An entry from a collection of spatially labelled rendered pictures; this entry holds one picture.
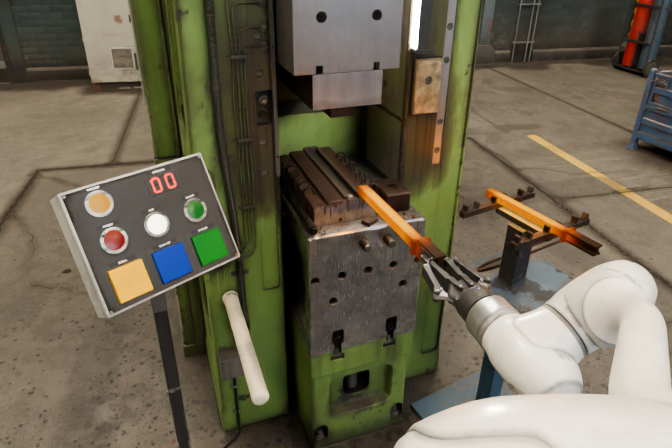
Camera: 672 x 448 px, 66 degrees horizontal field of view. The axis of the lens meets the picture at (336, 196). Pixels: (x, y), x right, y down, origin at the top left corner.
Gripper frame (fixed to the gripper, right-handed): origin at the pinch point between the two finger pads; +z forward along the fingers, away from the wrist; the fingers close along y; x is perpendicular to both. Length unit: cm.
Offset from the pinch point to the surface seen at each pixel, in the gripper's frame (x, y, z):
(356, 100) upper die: 22.2, -0.2, 44.2
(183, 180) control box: 9, -48, 36
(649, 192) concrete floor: -107, 290, 161
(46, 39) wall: -61, -163, 662
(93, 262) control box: 0, -69, 20
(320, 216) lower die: -11.8, -10.5, 43.8
